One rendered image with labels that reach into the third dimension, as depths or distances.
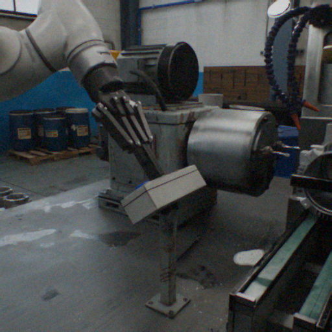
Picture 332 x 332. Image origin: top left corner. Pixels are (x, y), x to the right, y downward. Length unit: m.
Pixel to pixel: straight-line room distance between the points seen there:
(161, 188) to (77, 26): 0.36
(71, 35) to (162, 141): 0.45
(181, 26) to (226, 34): 1.04
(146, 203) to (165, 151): 0.48
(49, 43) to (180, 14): 6.81
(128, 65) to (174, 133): 0.27
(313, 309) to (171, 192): 0.29
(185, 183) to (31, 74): 0.37
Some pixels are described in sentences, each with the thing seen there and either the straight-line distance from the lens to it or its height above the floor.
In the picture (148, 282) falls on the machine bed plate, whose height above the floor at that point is 0.80.
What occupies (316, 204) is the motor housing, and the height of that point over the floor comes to 0.95.
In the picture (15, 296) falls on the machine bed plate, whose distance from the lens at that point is 0.87.
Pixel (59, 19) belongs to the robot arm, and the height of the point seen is 1.37.
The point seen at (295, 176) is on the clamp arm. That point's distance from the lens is 0.91.
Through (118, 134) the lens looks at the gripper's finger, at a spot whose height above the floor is 1.16.
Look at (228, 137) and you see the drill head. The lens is 0.97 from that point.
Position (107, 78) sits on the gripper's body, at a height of 1.26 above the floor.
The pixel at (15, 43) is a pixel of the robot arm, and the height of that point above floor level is 1.32.
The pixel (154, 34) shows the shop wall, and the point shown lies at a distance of 7.90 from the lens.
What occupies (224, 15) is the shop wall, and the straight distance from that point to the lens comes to 6.99.
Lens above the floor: 1.26
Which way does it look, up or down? 15 degrees down
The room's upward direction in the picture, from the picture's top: straight up
